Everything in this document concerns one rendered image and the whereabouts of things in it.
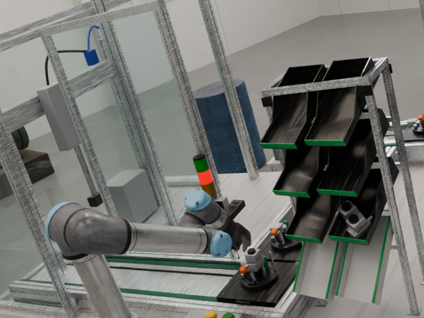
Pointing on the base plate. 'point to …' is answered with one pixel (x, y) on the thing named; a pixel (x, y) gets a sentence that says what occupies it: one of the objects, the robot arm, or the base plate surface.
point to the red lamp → (205, 178)
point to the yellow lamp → (209, 188)
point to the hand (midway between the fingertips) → (247, 241)
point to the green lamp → (201, 165)
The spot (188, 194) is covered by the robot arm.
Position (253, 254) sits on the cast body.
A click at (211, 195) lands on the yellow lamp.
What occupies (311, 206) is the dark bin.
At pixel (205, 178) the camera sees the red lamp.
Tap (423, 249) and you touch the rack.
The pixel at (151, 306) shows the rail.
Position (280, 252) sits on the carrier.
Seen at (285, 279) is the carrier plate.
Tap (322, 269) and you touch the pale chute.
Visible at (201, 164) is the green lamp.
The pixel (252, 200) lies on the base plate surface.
